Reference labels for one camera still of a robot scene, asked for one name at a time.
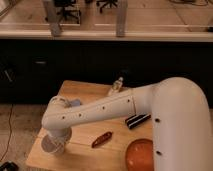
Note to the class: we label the grey metal post right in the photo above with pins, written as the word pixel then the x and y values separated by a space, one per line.
pixel 121 18

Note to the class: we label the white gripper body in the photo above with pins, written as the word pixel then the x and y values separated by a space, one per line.
pixel 58 136

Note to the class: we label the grey metal post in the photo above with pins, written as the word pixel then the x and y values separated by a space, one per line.
pixel 121 18
pixel 52 17

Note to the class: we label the small glass bottle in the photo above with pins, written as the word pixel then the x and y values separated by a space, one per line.
pixel 116 86

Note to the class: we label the grey metal post left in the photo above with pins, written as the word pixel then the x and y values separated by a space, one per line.
pixel 52 17

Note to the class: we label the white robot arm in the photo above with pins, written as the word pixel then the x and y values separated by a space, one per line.
pixel 181 120

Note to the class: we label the white ceramic cup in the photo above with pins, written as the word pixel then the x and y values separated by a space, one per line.
pixel 52 146

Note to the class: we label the black white striped block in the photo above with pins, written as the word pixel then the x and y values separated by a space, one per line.
pixel 135 120

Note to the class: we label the black office chair right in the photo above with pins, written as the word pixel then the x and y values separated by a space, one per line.
pixel 106 2

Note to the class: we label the blue grey small object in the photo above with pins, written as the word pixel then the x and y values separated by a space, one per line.
pixel 74 103

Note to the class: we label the black object floor corner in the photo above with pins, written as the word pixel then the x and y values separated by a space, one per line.
pixel 9 166

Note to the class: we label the orange bowl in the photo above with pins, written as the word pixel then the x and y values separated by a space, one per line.
pixel 139 155

